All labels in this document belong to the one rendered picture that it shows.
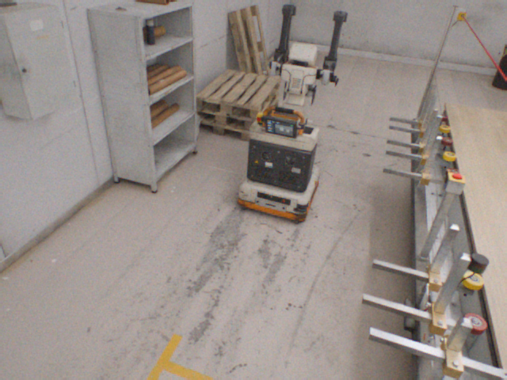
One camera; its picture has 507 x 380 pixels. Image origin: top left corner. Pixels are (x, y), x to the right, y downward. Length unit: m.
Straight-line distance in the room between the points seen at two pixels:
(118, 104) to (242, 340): 2.15
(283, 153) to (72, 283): 1.83
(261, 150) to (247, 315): 1.33
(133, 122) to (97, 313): 1.58
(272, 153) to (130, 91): 1.26
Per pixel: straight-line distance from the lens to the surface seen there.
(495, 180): 2.88
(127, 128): 3.57
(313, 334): 2.67
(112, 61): 3.40
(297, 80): 3.29
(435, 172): 3.38
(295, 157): 3.16
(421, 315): 1.79
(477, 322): 1.82
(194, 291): 2.82
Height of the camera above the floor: 2.12
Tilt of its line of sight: 33 degrees down
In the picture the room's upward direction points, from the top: 4 degrees clockwise
